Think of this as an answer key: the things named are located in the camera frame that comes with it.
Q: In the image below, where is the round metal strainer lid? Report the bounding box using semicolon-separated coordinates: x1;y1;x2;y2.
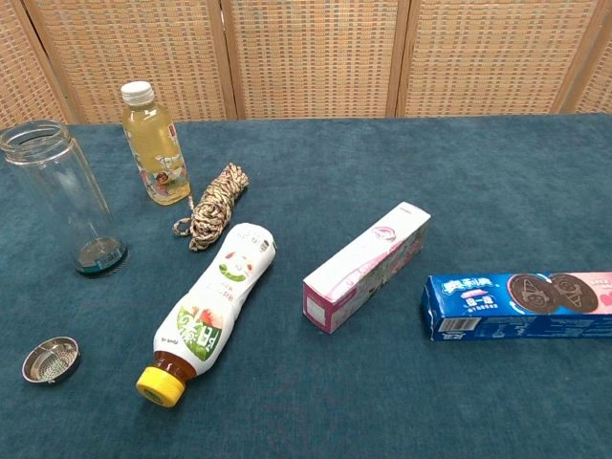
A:
21;336;81;385

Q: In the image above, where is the clear glass cup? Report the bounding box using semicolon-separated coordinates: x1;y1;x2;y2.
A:
0;120;129;279

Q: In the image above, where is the pink and white carton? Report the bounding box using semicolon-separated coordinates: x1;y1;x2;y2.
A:
302;201;432;335

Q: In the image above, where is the white-label tea bottle yellow cap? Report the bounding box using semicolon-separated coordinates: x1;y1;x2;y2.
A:
135;222;279;408

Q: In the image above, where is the woven bamboo folding screen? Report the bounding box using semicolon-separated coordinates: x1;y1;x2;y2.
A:
0;0;612;130

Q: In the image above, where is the yellow drink bottle white cap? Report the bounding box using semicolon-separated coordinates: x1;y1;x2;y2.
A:
120;80;192;207

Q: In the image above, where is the blue and pink cookie box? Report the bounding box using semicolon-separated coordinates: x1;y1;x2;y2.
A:
421;271;612;342

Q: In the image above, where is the teal blue tablecloth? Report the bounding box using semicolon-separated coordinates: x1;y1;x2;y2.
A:
0;112;612;459

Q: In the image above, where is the beige braided rope bundle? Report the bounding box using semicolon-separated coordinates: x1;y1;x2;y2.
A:
172;162;251;252

